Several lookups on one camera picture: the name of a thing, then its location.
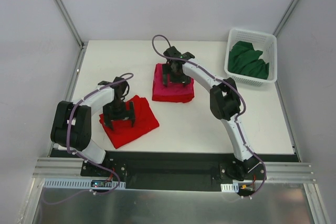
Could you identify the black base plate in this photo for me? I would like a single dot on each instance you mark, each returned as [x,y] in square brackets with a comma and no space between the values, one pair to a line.
[175,171]

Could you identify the green t shirt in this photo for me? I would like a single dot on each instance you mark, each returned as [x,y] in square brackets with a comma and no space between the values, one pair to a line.
[244,60]

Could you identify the right white cable duct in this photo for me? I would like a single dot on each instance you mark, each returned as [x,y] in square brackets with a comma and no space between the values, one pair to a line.
[230,188]

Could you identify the left white cable duct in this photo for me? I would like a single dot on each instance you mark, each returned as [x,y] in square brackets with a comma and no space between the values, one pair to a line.
[68,183]

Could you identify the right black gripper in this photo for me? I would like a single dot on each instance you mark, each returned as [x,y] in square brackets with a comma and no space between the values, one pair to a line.
[176,76]

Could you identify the white plastic basket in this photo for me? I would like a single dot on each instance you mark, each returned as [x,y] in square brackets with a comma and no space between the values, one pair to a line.
[260,41]

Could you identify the red t shirt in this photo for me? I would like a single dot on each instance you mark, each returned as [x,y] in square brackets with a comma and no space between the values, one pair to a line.
[173,99]
[124,132]

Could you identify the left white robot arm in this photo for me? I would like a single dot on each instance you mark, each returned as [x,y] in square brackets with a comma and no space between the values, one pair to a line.
[72,122]

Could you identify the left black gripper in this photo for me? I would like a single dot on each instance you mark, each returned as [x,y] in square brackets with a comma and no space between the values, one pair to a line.
[118,113]

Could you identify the white cable duct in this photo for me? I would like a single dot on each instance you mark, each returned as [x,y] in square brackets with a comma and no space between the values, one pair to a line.
[68,183]
[230,188]

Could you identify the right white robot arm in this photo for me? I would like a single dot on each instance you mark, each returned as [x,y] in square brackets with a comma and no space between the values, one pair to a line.
[226,104]

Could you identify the aluminium rail frame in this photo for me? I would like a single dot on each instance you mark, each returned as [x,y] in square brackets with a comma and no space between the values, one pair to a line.
[289,194]

